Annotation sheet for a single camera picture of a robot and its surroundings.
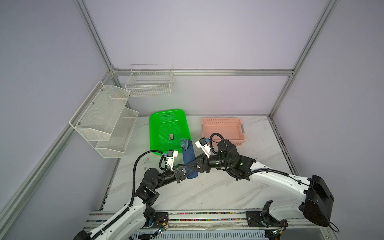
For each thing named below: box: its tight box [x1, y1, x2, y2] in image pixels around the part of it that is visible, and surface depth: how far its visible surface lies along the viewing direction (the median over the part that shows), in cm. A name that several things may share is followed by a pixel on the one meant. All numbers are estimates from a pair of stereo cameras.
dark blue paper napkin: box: [182, 138, 198, 179], surface depth 69 cm
